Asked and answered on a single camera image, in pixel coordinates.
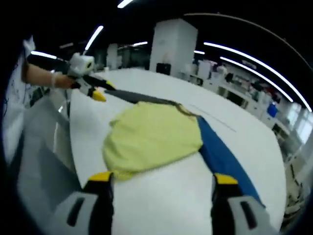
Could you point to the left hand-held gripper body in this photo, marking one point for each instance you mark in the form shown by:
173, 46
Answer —
80, 64

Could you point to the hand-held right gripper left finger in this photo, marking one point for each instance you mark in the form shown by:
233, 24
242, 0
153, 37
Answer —
93, 205

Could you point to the bright window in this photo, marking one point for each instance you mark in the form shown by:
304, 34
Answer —
299, 122

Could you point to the person's white shirt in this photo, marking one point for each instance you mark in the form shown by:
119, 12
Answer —
14, 93

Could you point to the black box at pillar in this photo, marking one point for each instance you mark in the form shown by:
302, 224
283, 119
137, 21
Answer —
163, 69

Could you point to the person's left hand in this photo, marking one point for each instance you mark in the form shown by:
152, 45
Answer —
61, 80

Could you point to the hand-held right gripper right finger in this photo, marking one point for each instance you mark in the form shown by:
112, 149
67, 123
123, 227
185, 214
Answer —
232, 208

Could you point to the yellow grey and blue garment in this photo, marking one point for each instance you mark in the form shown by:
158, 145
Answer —
151, 137

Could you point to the wide white pillar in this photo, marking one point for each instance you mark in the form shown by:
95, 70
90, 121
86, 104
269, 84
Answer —
171, 44

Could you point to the row of white cabinets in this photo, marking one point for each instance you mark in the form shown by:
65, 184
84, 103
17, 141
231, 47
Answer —
239, 95

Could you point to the ceiling light strip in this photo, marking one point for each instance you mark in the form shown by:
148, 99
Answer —
264, 66
94, 37
259, 76

